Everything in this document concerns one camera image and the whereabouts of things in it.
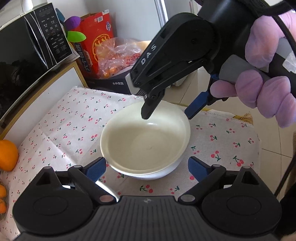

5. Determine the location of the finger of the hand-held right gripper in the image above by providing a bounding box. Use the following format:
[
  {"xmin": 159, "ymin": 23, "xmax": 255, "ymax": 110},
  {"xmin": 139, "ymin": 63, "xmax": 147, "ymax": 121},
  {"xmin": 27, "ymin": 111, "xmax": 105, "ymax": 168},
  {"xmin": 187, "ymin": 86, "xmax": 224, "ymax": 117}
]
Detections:
[
  {"xmin": 184, "ymin": 75, "xmax": 228, "ymax": 120},
  {"xmin": 140, "ymin": 89, "xmax": 165, "ymax": 120}
]

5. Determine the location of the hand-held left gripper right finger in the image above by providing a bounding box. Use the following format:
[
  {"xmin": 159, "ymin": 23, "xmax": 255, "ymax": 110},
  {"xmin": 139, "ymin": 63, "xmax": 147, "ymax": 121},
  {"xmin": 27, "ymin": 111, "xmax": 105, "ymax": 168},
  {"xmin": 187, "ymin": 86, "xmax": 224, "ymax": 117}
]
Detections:
[{"xmin": 178, "ymin": 156, "xmax": 264, "ymax": 202}]

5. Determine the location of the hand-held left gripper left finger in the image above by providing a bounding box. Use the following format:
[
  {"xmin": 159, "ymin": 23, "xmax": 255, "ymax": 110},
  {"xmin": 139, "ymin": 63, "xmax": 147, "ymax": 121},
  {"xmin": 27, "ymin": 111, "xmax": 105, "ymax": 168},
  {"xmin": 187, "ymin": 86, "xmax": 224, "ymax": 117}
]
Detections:
[{"xmin": 26, "ymin": 157, "xmax": 119, "ymax": 205}]

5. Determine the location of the cream bowl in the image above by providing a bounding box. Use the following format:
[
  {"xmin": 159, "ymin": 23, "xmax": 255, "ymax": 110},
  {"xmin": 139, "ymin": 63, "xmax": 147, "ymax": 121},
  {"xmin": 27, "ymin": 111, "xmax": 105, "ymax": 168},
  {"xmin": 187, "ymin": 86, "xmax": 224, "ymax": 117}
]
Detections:
[{"xmin": 100, "ymin": 100, "xmax": 191, "ymax": 175}]

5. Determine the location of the bright white bowl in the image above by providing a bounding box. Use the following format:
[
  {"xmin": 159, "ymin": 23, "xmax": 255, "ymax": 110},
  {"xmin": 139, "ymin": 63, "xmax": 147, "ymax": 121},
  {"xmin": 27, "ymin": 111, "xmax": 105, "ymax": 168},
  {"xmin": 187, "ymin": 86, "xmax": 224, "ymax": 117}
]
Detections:
[{"xmin": 107, "ymin": 148, "xmax": 185, "ymax": 181}]

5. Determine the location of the person's right hand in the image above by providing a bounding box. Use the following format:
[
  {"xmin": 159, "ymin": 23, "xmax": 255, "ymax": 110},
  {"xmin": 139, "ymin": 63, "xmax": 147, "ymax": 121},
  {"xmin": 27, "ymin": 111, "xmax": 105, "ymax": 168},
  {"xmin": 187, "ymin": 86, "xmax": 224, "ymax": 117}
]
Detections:
[{"xmin": 211, "ymin": 11, "xmax": 296, "ymax": 128}]

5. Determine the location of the dark cardboard box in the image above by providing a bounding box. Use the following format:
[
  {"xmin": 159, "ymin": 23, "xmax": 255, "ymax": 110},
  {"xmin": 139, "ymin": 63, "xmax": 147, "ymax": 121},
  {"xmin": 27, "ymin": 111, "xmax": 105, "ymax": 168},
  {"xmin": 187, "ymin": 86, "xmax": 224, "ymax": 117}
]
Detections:
[{"xmin": 87, "ymin": 40, "xmax": 188, "ymax": 95}]

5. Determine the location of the cherry print tablecloth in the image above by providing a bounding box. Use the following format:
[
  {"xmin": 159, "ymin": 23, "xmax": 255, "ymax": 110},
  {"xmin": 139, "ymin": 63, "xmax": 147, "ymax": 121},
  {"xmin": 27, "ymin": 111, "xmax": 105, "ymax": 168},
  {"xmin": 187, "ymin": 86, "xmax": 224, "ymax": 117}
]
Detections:
[{"xmin": 0, "ymin": 86, "xmax": 260, "ymax": 241}]

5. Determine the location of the yellow patterned cloth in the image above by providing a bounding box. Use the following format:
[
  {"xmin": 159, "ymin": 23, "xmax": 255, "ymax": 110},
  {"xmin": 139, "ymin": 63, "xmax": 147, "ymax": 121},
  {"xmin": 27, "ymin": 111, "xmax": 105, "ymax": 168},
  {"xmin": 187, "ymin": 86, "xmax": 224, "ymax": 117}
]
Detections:
[{"xmin": 228, "ymin": 112, "xmax": 254, "ymax": 127}]

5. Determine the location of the plastic bag of oranges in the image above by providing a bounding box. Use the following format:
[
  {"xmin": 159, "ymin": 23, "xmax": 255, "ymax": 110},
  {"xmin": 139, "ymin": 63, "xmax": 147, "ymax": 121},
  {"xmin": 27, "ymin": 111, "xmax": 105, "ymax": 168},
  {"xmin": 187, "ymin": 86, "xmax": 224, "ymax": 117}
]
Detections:
[{"xmin": 96, "ymin": 37, "xmax": 145, "ymax": 79}]

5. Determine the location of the red cardboard box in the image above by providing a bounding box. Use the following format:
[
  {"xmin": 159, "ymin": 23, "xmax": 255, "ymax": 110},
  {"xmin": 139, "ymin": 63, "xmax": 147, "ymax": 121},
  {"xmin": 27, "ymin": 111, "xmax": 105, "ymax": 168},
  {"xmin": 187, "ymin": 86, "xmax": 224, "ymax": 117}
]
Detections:
[{"xmin": 74, "ymin": 10, "xmax": 115, "ymax": 80}]

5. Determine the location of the large orange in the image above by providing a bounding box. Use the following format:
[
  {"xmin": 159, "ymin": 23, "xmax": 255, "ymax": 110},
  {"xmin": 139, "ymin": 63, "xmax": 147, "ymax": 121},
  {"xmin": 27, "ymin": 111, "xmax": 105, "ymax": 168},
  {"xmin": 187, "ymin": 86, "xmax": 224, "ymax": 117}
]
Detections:
[{"xmin": 0, "ymin": 140, "xmax": 19, "ymax": 172}]

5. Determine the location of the person's dark clothing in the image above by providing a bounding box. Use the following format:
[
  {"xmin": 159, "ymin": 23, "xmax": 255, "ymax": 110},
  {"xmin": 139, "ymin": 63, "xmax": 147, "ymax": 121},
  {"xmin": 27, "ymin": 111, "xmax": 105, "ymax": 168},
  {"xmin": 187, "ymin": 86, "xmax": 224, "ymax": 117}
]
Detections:
[{"xmin": 280, "ymin": 185, "xmax": 296, "ymax": 241}]

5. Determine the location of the purple and green plush toy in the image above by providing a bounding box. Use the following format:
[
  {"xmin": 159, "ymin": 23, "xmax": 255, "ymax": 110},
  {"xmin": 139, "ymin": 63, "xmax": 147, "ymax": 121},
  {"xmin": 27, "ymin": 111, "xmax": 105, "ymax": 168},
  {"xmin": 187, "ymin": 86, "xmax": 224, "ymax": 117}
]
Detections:
[{"xmin": 55, "ymin": 9, "xmax": 86, "ymax": 43}]

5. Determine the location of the black microwave oven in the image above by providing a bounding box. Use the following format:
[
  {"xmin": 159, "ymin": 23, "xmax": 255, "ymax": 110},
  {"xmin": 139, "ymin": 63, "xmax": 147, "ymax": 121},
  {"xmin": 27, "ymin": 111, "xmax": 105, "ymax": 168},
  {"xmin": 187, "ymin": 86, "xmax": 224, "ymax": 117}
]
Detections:
[{"xmin": 0, "ymin": 2, "xmax": 74, "ymax": 118}]

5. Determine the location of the black cable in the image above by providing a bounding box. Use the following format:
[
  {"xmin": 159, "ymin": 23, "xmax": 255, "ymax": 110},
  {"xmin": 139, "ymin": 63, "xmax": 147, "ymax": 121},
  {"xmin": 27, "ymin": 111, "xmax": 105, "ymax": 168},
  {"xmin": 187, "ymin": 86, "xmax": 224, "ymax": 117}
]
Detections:
[{"xmin": 274, "ymin": 13, "xmax": 296, "ymax": 196}]

